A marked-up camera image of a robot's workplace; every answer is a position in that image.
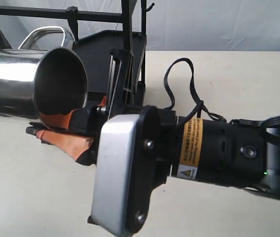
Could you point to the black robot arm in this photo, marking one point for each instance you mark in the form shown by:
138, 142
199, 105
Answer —
240, 153

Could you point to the stainless steel mug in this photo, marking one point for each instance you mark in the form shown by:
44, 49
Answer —
42, 78

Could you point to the black metal rack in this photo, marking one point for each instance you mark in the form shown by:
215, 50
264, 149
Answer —
94, 50

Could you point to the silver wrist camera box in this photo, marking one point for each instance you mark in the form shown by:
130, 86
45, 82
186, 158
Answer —
125, 171

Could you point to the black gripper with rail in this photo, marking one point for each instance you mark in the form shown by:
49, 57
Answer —
120, 99

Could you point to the white backdrop curtain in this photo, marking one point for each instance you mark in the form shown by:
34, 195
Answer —
173, 25

